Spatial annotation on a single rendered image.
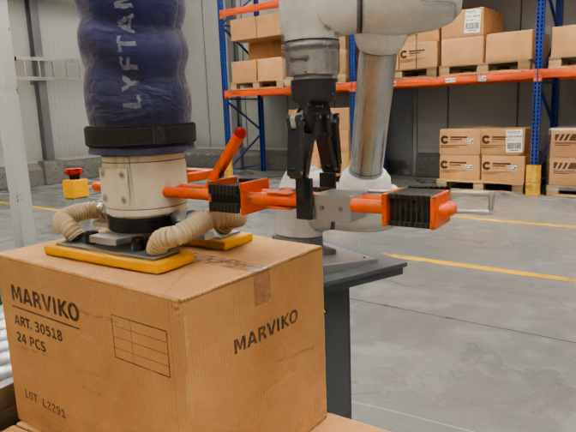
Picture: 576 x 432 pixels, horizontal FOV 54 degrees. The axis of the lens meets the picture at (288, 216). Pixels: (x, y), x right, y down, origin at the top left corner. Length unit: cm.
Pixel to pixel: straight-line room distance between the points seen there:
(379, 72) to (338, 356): 90
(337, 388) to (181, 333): 107
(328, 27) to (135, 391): 70
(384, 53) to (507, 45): 669
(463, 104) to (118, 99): 878
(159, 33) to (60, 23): 1100
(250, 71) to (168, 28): 913
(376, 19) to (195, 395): 67
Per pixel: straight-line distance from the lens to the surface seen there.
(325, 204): 93
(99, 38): 115
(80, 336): 118
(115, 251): 115
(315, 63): 92
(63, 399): 131
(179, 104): 115
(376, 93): 157
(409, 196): 86
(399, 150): 1010
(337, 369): 190
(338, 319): 184
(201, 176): 140
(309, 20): 92
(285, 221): 174
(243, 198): 101
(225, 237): 121
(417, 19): 95
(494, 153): 823
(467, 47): 833
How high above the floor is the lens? 123
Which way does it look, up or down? 11 degrees down
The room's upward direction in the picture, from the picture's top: 2 degrees counter-clockwise
